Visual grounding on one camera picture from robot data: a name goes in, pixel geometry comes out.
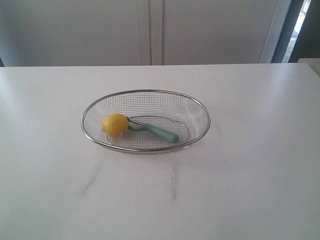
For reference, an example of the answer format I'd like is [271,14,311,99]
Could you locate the white cabinet doors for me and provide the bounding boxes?
[0,0,290,67]

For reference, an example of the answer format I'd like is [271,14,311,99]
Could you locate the yellow lemon with sticker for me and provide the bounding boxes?
[102,113,129,137]

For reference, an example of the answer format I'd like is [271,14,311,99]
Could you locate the oval steel mesh basket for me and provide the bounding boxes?
[81,89,211,155]

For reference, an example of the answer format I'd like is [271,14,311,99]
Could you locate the teal handled vegetable peeler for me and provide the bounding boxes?
[127,117,180,144]

